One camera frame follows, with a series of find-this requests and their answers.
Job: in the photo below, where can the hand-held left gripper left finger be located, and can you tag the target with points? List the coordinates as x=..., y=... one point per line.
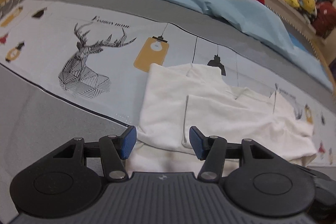
x=128, y=142

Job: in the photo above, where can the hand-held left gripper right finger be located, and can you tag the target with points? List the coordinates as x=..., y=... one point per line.
x=197, y=144

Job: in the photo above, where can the white garment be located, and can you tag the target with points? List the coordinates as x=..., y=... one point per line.
x=162, y=103

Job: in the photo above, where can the red cushion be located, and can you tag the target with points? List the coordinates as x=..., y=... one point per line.
x=325, y=19

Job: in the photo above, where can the yellow bear plush toy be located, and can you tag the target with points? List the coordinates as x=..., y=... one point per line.
x=307, y=2

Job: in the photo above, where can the wooden bed frame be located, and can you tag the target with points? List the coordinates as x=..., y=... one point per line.
x=324, y=56

